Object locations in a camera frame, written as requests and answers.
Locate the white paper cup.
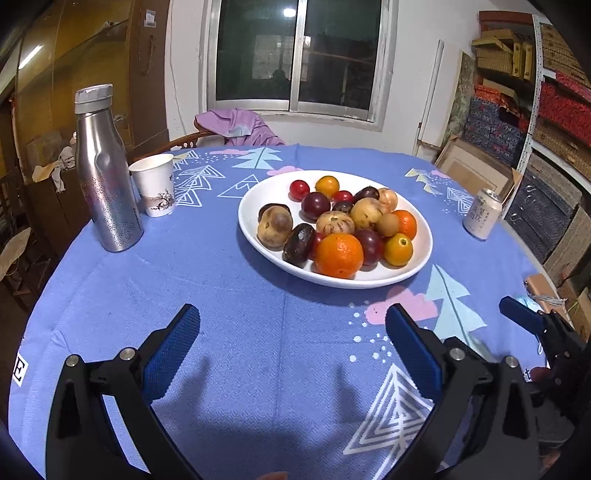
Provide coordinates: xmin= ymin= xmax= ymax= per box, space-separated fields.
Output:
xmin=129 ymin=154 xmax=175 ymax=218

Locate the purple cloth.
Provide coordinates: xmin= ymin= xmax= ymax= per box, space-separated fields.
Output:
xmin=196 ymin=109 xmax=287 ymax=149

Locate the person's right hand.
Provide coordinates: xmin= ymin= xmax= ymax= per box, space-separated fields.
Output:
xmin=530 ymin=364 xmax=555 ymax=387

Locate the large orange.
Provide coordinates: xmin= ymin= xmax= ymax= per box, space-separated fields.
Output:
xmin=315 ymin=233 xmax=365 ymax=280
xmin=392 ymin=209 xmax=418 ymax=241

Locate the striped pepino melon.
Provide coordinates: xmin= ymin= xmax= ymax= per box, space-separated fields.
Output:
xmin=316 ymin=211 xmax=356 ymax=237

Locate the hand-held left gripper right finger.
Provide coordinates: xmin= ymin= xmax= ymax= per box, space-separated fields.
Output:
xmin=385 ymin=304 xmax=541 ymax=480

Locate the white plate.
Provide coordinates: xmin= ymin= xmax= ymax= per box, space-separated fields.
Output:
xmin=238 ymin=170 xmax=434 ymax=289

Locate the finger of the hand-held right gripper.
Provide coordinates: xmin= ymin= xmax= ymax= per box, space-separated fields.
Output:
xmin=499 ymin=296 xmax=589 ymax=370

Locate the beige round fruit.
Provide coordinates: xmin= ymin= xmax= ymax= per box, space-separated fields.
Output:
xmin=376 ymin=188 xmax=399 ymax=214
xmin=349 ymin=198 xmax=384 ymax=230

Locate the blotchy beige fruit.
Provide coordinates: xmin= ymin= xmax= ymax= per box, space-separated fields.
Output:
xmin=257 ymin=206 xmax=294 ymax=251

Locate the white board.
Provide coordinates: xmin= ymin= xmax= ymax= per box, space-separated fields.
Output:
xmin=416 ymin=39 xmax=445 ymax=158

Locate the beige drink can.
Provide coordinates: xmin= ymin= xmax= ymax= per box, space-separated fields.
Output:
xmin=462 ymin=188 xmax=503 ymax=241

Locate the small brown fruit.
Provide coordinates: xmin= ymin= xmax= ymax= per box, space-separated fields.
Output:
xmin=375 ymin=213 xmax=401 ymax=238

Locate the white metal shelf rack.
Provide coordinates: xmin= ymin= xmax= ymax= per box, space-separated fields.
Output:
xmin=517 ymin=14 xmax=591 ymax=195

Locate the patterned panel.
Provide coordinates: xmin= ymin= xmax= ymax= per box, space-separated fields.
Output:
xmin=445 ymin=51 xmax=476 ymax=139

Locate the brown pouch with keychain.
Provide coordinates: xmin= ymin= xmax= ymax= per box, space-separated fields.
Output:
xmin=524 ymin=273 xmax=568 ymax=324

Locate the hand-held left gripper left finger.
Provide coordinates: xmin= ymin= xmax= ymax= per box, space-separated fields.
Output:
xmin=45 ymin=304 xmax=203 ymax=480

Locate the white crumpled cloth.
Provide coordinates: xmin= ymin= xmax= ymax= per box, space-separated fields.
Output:
xmin=32 ymin=134 xmax=79 ymax=191

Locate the wooden picture frame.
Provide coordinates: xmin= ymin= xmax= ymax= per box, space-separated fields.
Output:
xmin=434 ymin=136 xmax=522 ymax=208

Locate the stainless steel bottle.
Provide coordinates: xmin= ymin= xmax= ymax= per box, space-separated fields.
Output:
xmin=74 ymin=84 xmax=145 ymax=253

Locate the dark wooden chair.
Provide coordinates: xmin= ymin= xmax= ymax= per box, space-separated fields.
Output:
xmin=0 ymin=166 xmax=51 ymax=305

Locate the blue printed tablecloth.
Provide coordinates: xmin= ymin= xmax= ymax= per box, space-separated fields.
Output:
xmin=8 ymin=145 xmax=571 ymax=480

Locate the wooden armchair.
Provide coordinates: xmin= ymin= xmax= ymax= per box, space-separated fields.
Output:
xmin=168 ymin=115 xmax=218 ymax=151

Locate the dark red plum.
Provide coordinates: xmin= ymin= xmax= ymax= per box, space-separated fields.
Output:
xmin=301 ymin=191 xmax=332 ymax=222
xmin=355 ymin=228 xmax=385 ymax=267

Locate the sliding window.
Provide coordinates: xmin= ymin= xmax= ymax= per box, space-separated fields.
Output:
xmin=203 ymin=0 xmax=400 ymax=134

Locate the beige seat cushion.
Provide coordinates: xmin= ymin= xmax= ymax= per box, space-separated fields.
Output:
xmin=0 ymin=227 xmax=32 ymax=280

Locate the stack of patterned boxes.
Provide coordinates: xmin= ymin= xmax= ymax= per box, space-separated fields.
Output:
xmin=464 ymin=9 xmax=591 ymax=342

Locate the wooden glass cabinet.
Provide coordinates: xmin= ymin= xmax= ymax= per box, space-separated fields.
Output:
xmin=0 ymin=0 xmax=171 ymax=241

